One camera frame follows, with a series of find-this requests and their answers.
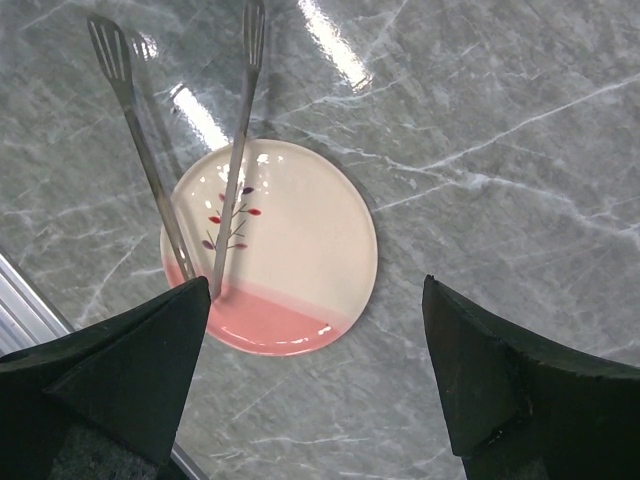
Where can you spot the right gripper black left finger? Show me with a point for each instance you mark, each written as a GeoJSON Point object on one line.
{"type": "Point", "coordinates": [115, 380]}

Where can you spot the pink round plate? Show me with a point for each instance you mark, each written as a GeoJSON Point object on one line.
{"type": "Point", "coordinates": [302, 259]}

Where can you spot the steel serving tongs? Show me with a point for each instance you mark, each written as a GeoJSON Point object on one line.
{"type": "Point", "coordinates": [112, 53]}

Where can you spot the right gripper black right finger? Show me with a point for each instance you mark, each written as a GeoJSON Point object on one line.
{"type": "Point", "coordinates": [520, 406]}

